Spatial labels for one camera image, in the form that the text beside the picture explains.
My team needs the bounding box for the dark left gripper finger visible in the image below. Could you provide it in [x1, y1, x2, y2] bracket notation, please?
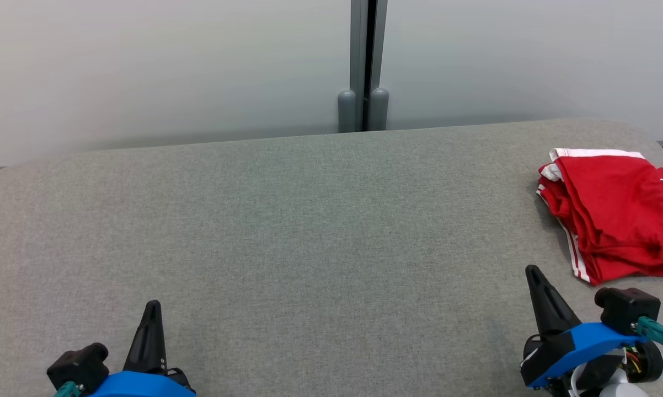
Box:
[123, 301, 154, 373]
[147, 301, 168, 373]

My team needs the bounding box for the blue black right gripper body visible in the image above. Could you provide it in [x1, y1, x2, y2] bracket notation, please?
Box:
[521, 323, 641, 389]

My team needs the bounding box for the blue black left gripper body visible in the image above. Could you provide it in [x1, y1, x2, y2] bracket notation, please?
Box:
[92, 368, 197, 397]

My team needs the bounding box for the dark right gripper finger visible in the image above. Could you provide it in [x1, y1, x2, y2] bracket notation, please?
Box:
[532, 265, 582, 332]
[525, 265, 559, 337]

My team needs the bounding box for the red shirt with white sleeves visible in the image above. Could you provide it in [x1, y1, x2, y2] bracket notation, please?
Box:
[537, 163, 663, 286]

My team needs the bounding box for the teal right camera connector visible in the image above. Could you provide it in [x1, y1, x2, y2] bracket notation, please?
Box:
[635, 316, 663, 356]

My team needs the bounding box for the grey rounded post foot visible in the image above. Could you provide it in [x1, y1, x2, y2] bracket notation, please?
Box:
[338, 90, 357, 133]
[368, 88, 389, 131]

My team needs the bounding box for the grey double partition post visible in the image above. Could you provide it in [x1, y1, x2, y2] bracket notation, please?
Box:
[351, 0, 388, 132]

